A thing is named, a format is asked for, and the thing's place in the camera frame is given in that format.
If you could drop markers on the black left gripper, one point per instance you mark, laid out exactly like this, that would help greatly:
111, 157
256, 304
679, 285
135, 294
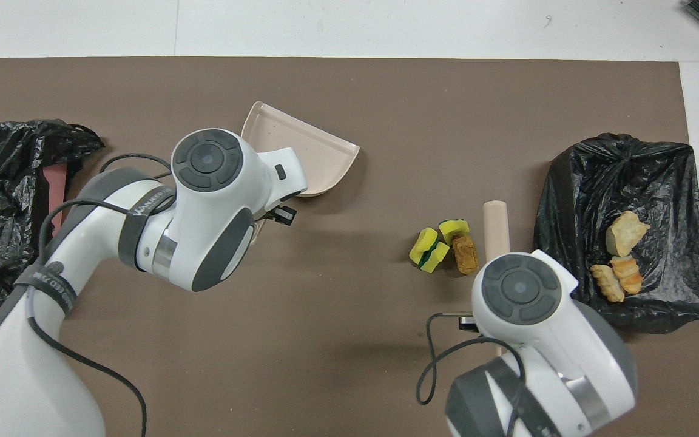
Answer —
284, 215

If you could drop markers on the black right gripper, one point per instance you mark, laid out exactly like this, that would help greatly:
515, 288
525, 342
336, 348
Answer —
468, 323

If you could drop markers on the brown bread chunk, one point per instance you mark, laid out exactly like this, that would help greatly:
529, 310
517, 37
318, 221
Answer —
465, 255

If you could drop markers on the beige plastic dustpan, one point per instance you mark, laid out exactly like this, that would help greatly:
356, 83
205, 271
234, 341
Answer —
313, 152

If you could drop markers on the beige hand brush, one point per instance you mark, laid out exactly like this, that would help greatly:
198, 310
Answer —
496, 227

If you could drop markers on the striped croissant bread piece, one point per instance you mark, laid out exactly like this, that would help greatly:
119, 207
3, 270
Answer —
607, 282

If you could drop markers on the orange crusted bread slice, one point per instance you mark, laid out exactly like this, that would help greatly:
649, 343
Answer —
628, 276

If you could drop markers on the pale cream bread chunk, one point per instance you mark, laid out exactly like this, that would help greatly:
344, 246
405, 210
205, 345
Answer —
625, 233

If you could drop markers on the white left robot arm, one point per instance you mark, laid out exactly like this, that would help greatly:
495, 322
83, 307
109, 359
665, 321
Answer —
207, 161

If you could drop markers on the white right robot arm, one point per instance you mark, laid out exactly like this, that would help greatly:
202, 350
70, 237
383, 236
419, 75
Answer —
519, 288

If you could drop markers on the pink bin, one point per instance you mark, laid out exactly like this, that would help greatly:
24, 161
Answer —
55, 182

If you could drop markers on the taut black bag-lined bin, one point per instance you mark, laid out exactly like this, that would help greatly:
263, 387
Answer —
665, 194

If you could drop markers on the brown table mat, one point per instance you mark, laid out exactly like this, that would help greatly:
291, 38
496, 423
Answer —
355, 364

